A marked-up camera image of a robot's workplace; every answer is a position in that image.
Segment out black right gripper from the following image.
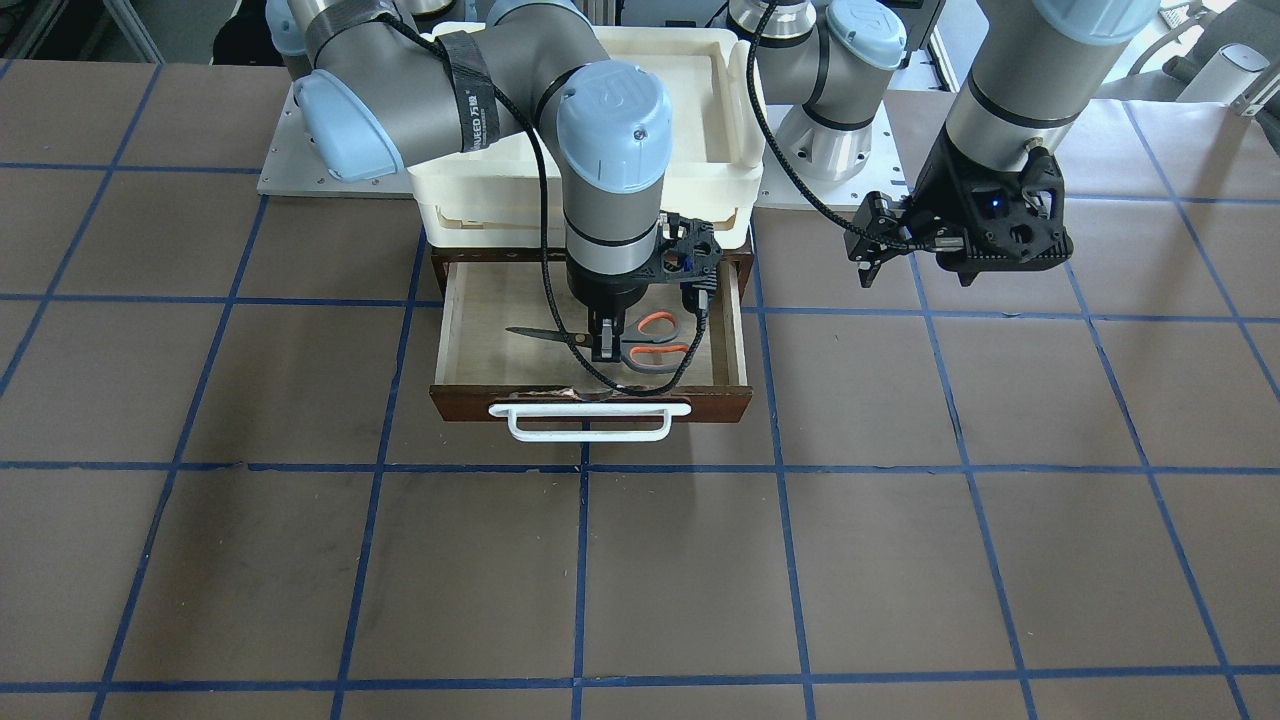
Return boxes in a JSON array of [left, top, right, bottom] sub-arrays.
[[566, 263, 660, 363]]

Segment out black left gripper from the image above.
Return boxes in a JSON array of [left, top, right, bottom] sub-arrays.
[[846, 140, 988, 290]]

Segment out orange grey scissors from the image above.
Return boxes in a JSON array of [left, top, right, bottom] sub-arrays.
[[507, 311, 690, 374]]

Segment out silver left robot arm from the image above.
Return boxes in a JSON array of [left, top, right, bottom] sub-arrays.
[[724, 1, 1158, 287]]

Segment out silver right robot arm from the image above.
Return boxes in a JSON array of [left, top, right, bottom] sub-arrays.
[[265, 1, 675, 363]]

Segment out open wooden drawer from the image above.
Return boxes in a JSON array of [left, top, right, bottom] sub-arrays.
[[429, 258, 753, 423]]

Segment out dark brown wooden cabinet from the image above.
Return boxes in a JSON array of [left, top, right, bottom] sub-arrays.
[[428, 243, 755, 299]]

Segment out white foam tray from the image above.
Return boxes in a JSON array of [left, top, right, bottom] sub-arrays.
[[408, 27, 764, 251]]

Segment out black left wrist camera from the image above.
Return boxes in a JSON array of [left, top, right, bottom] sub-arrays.
[[936, 145, 1074, 273]]

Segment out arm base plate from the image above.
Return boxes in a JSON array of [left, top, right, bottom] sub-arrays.
[[755, 106, 909, 211], [257, 90, 413, 199]]

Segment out white drawer handle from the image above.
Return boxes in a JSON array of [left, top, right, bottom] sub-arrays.
[[486, 401, 692, 445]]

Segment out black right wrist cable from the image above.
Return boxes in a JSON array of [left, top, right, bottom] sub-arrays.
[[380, 15, 710, 398]]

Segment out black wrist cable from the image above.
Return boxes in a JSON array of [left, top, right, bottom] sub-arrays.
[[380, 15, 710, 398], [740, 0, 951, 249]]

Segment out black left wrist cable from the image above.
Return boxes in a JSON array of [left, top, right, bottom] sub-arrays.
[[740, 0, 951, 249]]

